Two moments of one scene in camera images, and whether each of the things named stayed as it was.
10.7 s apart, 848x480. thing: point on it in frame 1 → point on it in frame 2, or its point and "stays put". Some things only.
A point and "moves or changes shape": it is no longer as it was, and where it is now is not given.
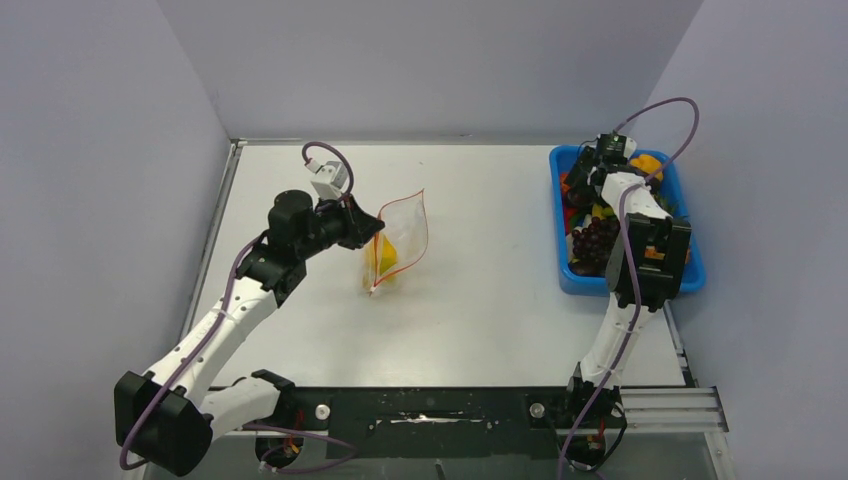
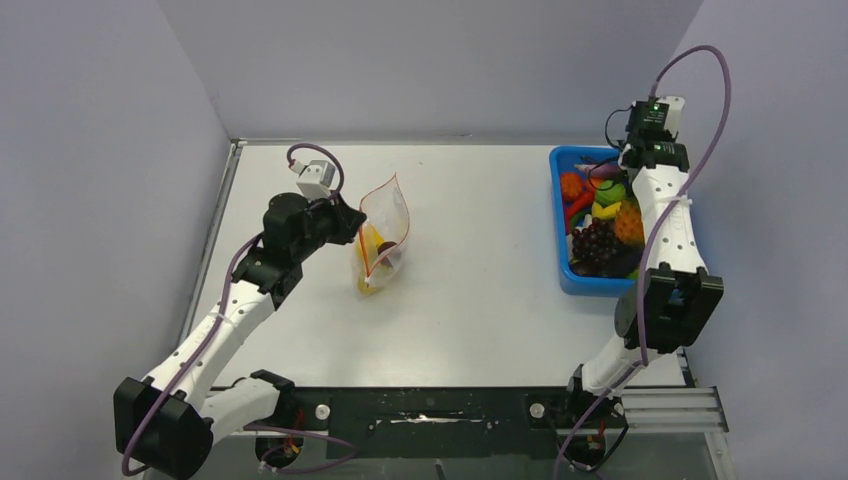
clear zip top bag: x=402 y=242 moves or changes shape
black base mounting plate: x=501 y=422 stays put
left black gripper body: x=329 y=229 stays put
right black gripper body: x=581 y=175 → x=673 y=139
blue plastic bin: x=596 y=286 stays put
